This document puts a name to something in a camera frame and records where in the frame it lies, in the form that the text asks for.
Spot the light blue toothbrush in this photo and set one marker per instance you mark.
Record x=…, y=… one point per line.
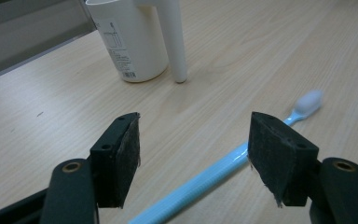
x=199, y=183

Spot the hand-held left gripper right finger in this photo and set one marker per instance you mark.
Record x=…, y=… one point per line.
x=276, y=155

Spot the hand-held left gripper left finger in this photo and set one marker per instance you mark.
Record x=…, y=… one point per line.
x=118, y=161

